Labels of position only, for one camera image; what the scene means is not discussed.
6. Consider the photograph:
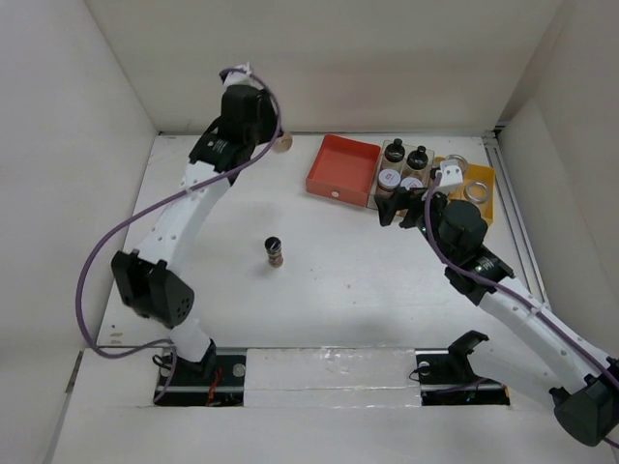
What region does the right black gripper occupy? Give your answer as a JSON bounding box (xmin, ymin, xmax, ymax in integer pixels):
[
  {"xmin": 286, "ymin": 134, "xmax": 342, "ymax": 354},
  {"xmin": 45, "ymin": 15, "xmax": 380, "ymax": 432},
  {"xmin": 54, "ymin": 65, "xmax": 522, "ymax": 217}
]
[{"xmin": 374, "ymin": 183, "xmax": 455, "ymax": 264}]

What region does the white lid red label jar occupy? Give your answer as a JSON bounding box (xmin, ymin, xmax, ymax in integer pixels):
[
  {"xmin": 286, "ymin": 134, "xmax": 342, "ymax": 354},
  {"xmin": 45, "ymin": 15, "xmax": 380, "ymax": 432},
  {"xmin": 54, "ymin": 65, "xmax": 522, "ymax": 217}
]
[{"xmin": 375, "ymin": 168, "xmax": 401, "ymax": 197}]

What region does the pink cap spice bottle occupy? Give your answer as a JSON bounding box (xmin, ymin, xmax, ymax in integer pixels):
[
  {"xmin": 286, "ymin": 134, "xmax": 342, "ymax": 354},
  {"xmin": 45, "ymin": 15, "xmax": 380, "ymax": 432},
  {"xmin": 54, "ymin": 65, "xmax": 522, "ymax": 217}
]
[{"xmin": 272, "ymin": 132, "xmax": 293, "ymax": 153}]

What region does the black cap spice bottle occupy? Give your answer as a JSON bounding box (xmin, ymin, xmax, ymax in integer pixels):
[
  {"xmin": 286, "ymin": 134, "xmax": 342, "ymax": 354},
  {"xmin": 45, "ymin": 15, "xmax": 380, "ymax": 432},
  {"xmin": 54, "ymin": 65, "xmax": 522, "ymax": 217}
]
[{"xmin": 403, "ymin": 145, "xmax": 428, "ymax": 180}]

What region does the black cap white powder bottle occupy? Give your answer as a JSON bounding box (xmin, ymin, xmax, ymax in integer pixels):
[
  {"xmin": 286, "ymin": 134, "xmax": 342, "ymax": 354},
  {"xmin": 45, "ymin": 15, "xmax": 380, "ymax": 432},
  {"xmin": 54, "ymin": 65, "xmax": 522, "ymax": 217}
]
[{"xmin": 381, "ymin": 138, "xmax": 405, "ymax": 170}]

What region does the square clear glass jar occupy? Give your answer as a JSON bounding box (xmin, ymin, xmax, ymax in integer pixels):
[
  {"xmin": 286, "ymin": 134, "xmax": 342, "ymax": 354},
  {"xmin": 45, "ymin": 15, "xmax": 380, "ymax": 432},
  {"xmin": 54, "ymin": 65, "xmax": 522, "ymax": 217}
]
[{"xmin": 444, "ymin": 154, "xmax": 469, "ymax": 175}]

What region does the round clear glass jar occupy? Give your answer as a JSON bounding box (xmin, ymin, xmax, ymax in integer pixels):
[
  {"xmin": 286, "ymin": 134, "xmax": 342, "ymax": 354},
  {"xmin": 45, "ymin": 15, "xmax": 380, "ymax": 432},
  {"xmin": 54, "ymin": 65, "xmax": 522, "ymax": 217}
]
[{"xmin": 463, "ymin": 181, "xmax": 491, "ymax": 205}]

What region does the small dark label spice bottle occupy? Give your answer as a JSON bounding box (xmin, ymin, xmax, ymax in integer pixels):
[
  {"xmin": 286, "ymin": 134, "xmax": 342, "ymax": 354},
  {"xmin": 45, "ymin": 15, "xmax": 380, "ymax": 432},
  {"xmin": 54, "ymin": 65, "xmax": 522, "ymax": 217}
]
[{"xmin": 264, "ymin": 236, "xmax": 283, "ymax": 268}]

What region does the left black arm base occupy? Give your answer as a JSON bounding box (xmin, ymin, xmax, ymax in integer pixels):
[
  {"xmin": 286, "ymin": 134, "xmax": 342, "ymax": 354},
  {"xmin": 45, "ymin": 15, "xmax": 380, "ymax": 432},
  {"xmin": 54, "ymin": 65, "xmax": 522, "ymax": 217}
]
[{"xmin": 153, "ymin": 353, "xmax": 247, "ymax": 408}]

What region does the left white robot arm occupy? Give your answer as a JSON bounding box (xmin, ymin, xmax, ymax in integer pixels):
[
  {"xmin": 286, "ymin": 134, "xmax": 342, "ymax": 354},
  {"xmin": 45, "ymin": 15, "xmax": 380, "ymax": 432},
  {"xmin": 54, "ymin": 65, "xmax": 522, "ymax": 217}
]
[{"xmin": 111, "ymin": 84, "xmax": 280, "ymax": 384}]

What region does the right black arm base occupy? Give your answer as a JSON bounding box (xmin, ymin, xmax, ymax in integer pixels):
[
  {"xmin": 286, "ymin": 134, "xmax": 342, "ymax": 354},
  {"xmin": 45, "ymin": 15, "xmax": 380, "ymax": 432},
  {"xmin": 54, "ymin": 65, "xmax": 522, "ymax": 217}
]
[{"xmin": 408, "ymin": 331, "xmax": 511, "ymax": 407}]

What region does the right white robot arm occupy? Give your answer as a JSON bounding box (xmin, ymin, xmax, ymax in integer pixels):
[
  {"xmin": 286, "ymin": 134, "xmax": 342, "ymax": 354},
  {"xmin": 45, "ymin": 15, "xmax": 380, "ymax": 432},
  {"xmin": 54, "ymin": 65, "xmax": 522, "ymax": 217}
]
[{"xmin": 375, "ymin": 188, "xmax": 618, "ymax": 447}]

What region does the clear plastic tray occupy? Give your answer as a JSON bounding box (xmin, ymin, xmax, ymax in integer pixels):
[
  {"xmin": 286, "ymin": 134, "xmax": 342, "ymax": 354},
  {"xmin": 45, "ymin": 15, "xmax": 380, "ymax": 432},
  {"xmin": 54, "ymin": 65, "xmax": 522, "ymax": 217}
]
[{"xmin": 366, "ymin": 139, "xmax": 435, "ymax": 210}]

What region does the red plastic tray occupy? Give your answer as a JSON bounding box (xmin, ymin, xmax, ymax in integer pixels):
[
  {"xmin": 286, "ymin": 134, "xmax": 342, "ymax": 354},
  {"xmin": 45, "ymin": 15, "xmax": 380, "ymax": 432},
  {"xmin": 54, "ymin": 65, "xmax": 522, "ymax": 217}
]
[{"xmin": 306, "ymin": 134, "xmax": 381, "ymax": 207}]

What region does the yellow plastic tray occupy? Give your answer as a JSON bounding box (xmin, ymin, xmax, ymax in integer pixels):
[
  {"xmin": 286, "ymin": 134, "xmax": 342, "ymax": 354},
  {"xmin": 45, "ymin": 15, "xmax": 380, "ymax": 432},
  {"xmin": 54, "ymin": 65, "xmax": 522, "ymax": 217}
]
[{"xmin": 430, "ymin": 154, "xmax": 495, "ymax": 226}]

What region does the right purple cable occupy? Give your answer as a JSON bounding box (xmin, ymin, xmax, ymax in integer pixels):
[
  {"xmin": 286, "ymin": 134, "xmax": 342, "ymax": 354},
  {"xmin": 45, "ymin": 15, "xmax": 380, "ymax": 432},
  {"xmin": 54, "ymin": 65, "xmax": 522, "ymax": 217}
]
[{"xmin": 424, "ymin": 172, "xmax": 619, "ymax": 449}]

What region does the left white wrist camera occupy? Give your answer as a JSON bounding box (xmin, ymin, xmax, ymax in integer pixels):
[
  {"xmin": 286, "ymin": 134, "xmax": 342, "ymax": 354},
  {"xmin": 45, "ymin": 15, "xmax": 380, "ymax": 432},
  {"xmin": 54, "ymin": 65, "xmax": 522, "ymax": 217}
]
[{"xmin": 219, "ymin": 62, "xmax": 253, "ymax": 87}]

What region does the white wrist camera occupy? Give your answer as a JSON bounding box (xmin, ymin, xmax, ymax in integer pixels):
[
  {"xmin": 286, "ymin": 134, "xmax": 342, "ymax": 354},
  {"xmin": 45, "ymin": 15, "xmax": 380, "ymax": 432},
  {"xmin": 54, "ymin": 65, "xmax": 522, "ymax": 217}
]
[
  {"xmin": 433, "ymin": 160, "xmax": 463, "ymax": 194},
  {"xmin": 219, "ymin": 62, "xmax": 253, "ymax": 87}
]

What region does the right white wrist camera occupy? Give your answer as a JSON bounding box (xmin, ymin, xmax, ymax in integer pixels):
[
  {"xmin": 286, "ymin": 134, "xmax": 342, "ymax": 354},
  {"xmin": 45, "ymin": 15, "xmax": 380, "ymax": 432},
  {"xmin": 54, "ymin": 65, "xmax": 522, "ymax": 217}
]
[{"xmin": 433, "ymin": 160, "xmax": 463, "ymax": 194}]

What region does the metal side rail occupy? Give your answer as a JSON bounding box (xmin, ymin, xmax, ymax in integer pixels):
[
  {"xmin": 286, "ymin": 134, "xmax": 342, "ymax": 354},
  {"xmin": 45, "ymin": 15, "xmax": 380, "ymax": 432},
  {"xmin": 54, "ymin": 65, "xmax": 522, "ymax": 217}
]
[{"xmin": 482, "ymin": 130, "xmax": 547, "ymax": 303}]

